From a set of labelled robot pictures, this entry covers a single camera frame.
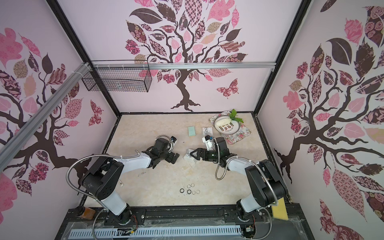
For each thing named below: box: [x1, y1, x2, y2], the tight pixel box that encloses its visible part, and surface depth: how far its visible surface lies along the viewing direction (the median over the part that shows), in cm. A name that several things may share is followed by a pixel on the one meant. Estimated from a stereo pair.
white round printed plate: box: [213, 115, 240, 135], surface depth 112 cm
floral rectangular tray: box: [221, 122, 252, 145], surface depth 109 cm
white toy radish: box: [214, 108, 244, 127], surface depth 115 cm
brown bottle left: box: [80, 207, 96, 220], surface depth 73 cm
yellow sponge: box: [271, 197, 289, 221], surface depth 74 cm
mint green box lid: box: [187, 126, 197, 137], surface depth 109 cm
